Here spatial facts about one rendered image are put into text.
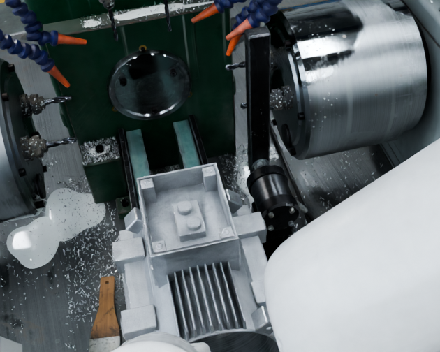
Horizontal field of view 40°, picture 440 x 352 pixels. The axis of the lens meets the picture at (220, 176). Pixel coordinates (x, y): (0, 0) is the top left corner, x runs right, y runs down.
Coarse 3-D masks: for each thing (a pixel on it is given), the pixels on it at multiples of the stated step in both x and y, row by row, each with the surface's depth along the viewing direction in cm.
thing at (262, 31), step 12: (252, 36) 75; (264, 36) 75; (252, 48) 76; (264, 48) 76; (252, 60) 77; (264, 60) 78; (252, 72) 79; (264, 72) 79; (252, 84) 80; (264, 84) 81; (252, 96) 82; (264, 96) 82; (252, 108) 83; (264, 108) 84; (252, 120) 85; (264, 120) 86; (252, 132) 87; (264, 132) 87; (252, 144) 89; (264, 144) 89; (252, 156) 91; (264, 156) 91; (252, 168) 92
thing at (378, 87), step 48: (336, 0) 95; (384, 0) 94; (288, 48) 92; (336, 48) 89; (384, 48) 90; (288, 96) 94; (336, 96) 89; (384, 96) 91; (288, 144) 101; (336, 144) 95
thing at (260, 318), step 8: (232, 192) 80; (232, 200) 78; (240, 200) 80; (136, 208) 78; (232, 208) 79; (128, 216) 79; (136, 216) 77; (128, 224) 78; (136, 224) 78; (136, 232) 79; (256, 312) 68; (264, 312) 67; (256, 320) 68; (264, 320) 67; (256, 328) 67; (264, 328) 67
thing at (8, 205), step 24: (0, 72) 88; (0, 96) 85; (24, 96) 96; (0, 120) 84; (24, 120) 97; (0, 144) 83; (24, 144) 89; (0, 168) 84; (24, 168) 87; (0, 192) 86; (24, 192) 88; (0, 216) 90; (24, 216) 93
